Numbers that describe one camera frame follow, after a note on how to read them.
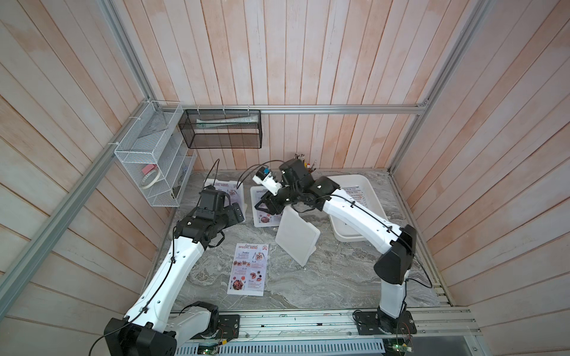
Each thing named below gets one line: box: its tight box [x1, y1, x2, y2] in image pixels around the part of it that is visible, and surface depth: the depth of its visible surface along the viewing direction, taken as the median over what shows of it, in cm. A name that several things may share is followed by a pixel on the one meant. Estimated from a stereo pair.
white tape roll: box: [141, 168, 162, 190], surface depth 82 cm
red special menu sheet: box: [226, 242, 270, 297], surface depth 88 cm
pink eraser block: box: [142, 163, 158, 176], surface depth 83 cm
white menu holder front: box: [275, 205, 321, 267], surface depth 81 cm
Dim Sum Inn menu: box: [342, 185, 369, 208], surface depth 113 cm
